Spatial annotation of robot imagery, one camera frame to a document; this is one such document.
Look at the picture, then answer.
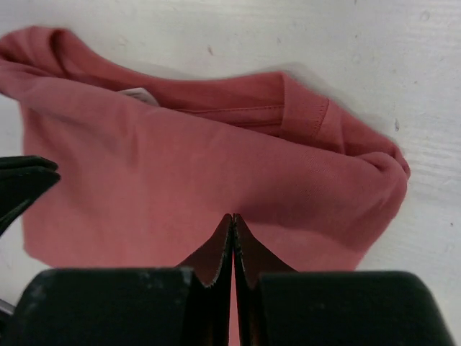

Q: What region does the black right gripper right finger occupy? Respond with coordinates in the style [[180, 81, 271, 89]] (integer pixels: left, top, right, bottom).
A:
[[233, 215, 454, 346]]

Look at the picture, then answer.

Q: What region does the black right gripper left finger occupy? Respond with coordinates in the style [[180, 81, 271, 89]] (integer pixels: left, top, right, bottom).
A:
[[6, 215, 233, 345]]

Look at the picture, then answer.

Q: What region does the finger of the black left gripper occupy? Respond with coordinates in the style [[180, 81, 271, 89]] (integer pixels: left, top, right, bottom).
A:
[[1, 169, 61, 234], [0, 156, 58, 171]]

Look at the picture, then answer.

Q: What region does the salmon red t-shirt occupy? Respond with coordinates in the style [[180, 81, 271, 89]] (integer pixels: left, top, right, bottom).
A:
[[0, 25, 411, 346]]

